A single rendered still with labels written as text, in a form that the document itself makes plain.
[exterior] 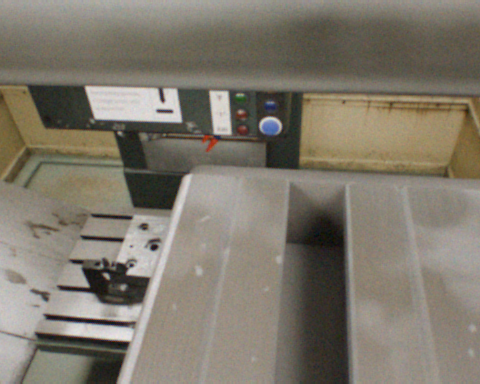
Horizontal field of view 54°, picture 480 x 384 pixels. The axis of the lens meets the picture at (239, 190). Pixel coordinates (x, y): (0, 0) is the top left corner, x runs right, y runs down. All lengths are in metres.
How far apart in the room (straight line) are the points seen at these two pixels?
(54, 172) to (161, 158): 0.84
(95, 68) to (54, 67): 0.01
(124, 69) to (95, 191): 2.14
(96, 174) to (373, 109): 1.32
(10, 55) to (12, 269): 1.78
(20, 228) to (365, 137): 1.48
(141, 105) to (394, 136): 1.49
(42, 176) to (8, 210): 0.44
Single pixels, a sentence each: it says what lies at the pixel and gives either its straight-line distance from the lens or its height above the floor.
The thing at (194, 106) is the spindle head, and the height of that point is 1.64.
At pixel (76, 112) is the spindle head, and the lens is 0.87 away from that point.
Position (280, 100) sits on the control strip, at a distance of 0.76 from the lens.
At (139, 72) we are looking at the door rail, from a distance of 0.16.
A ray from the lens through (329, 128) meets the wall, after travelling 2.08.
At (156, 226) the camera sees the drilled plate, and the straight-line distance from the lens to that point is 1.49.
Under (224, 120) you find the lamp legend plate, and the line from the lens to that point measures 0.79.
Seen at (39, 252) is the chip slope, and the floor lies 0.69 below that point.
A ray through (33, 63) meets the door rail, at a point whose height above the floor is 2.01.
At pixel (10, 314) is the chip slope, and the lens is 1.85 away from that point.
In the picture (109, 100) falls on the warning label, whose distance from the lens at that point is 0.83.
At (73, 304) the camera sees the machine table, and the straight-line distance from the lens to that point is 1.50.
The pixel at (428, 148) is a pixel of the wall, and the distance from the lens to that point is 2.20.
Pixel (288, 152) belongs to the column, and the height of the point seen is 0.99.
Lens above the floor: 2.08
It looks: 44 degrees down
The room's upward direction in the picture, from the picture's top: 4 degrees counter-clockwise
